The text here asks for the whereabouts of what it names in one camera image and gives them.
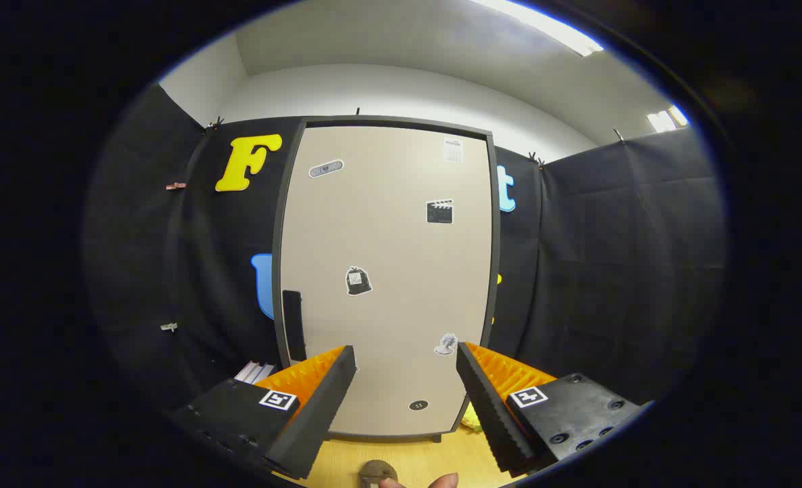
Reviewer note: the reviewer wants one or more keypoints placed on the long ceiling light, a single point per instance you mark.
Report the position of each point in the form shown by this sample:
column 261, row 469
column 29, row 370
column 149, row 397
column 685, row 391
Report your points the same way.
column 550, row 27

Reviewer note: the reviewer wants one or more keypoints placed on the small ceiling light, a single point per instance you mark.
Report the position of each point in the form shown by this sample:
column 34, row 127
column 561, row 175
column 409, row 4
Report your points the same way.
column 662, row 120

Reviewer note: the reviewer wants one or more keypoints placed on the brown fuzzy shoe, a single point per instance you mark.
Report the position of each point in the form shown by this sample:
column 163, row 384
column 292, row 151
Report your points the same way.
column 377, row 469

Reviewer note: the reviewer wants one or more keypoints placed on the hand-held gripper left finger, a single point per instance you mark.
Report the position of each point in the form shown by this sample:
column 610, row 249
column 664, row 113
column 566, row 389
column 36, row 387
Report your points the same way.
column 319, row 413

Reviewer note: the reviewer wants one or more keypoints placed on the pale yellow plush toy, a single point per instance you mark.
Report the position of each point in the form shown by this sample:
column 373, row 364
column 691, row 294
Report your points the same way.
column 472, row 419

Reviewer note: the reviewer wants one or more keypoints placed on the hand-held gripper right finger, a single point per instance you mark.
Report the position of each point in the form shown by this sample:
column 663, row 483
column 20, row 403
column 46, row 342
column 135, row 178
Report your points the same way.
column 492, row 413

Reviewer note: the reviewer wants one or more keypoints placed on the black backdrop cloth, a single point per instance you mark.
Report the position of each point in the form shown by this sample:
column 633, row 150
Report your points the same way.
column 611, row 257

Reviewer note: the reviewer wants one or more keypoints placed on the stack of books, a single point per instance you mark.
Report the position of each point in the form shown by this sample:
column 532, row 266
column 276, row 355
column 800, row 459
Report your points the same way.
column 255, row 372

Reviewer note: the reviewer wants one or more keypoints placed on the grey shoe cabinet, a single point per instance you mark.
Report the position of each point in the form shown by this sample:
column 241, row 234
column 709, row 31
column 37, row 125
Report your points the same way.
column 400, row 121

